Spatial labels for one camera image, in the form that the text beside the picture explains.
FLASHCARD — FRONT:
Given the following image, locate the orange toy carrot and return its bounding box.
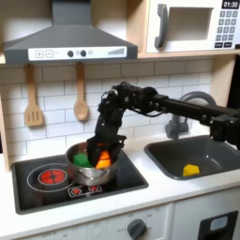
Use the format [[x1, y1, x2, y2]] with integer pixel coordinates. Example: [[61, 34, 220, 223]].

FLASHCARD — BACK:
[[95, 149, 113, 171]]

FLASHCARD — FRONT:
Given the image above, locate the green toy block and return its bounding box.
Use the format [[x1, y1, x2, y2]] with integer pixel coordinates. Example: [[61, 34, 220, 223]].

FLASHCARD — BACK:
[[72, 152, 94, 169]]

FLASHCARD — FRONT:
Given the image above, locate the steel toy pot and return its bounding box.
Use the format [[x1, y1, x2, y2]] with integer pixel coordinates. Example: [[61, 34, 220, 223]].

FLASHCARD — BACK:
[[65, 141, 122, 187]]

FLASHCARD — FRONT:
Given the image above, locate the yellow toy block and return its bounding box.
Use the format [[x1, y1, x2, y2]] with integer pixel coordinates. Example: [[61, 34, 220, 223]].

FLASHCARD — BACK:
[[182, 163, 201, 178]]

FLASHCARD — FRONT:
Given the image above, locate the wooden spoon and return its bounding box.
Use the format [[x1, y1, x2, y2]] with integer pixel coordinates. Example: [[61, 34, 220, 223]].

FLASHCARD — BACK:
[[73, 62, 90, 122]]

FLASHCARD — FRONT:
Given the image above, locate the dark grey toy sink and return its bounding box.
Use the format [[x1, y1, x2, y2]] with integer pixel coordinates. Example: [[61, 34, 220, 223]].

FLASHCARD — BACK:
[[143, 134, 240, 181]]

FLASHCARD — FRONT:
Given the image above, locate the dark grey toy tap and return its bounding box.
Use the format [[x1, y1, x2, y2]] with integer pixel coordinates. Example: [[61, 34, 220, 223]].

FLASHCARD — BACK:
[[164, 90, 218, 141]]

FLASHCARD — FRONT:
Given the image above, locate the wooden slotted spatula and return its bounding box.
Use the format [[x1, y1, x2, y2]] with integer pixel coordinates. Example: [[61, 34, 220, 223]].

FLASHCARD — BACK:
[[23, 64, 45, 128]]

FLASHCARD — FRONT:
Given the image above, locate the black toy stove top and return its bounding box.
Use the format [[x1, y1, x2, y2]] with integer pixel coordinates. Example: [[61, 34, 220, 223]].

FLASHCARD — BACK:
[[11, 146, 149, 216]]

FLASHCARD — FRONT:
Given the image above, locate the grey oven knob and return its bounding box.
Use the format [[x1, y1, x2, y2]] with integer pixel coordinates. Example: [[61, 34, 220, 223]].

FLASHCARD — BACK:
[[127, 217, 148, 240]]

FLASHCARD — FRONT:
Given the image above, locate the grey range hood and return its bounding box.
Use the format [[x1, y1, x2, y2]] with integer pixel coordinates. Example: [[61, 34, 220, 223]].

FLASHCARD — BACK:
[[2, 0, 139, 66]]

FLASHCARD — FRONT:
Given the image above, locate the white toy microwave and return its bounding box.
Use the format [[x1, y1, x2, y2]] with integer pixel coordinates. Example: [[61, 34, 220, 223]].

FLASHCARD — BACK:
[[145, 0, 240, 54]]

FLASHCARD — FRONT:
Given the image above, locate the grey microwave door handle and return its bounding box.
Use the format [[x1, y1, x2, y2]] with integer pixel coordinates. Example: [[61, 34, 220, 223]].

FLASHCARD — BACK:
[[154, 3, 170, 50]]

